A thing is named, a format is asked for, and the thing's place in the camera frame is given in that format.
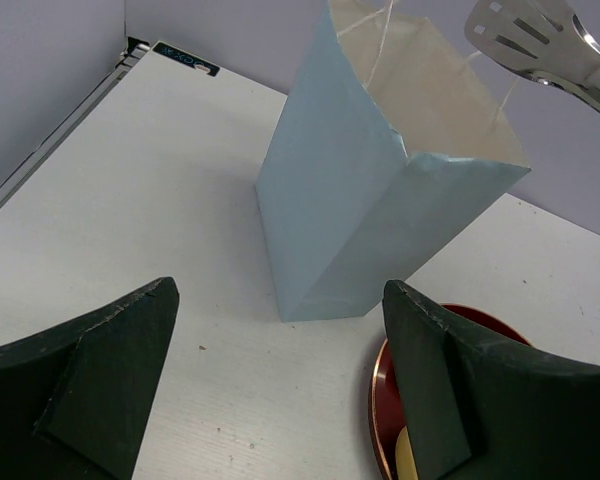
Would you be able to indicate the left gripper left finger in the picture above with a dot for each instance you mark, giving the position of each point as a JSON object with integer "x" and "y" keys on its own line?
{"x": 75, "y": 399}

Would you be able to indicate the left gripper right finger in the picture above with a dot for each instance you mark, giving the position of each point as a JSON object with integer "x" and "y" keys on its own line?
{"x": 479, "y": 405}

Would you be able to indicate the metal serving tongs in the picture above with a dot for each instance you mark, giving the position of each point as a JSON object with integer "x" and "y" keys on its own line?
{"x": 541, "y": 41}

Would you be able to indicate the light blue paper bag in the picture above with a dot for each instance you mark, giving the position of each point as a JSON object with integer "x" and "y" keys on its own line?
{"x": 387, "y": 147}

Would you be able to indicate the dark red round plate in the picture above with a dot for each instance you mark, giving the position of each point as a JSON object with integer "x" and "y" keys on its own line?
{"x": 385, "y": 414}

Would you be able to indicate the small glazed donut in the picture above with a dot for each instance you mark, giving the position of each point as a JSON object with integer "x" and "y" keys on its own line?
{"x": 404, "y": 457}

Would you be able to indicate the left blue table label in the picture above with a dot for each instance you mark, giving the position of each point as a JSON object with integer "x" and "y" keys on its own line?
{"x": 186, "y": 58}

